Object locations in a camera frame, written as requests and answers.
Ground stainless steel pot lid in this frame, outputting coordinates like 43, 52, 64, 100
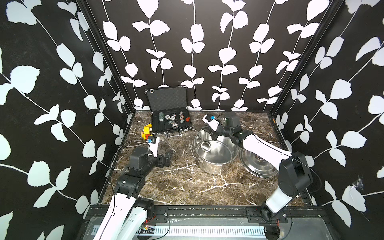
239, 149, 279, 178

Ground long steel ladle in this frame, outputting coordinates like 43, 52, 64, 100
200, 137, 219, 153

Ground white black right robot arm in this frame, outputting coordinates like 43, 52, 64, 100
203, 112, 313, 222

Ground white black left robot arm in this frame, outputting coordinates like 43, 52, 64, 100
94, 147, 173, 240

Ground yellow red toy block vehicle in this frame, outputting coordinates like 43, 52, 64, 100
141, 124, 152, 140

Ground stack of poker chips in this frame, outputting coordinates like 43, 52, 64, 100
159, 112, 165, 122

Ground black poker chip case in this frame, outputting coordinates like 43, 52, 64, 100
145, 86, 192, 136

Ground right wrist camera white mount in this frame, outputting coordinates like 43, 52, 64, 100
203, 114, 221, 132

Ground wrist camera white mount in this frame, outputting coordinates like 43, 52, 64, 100
203, 114, 221, 132
147, 136, 160, 158

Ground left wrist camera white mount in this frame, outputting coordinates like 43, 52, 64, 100
147, 136, 160, 158

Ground black base rail with vents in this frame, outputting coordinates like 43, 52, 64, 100
77, 201, 339, 240

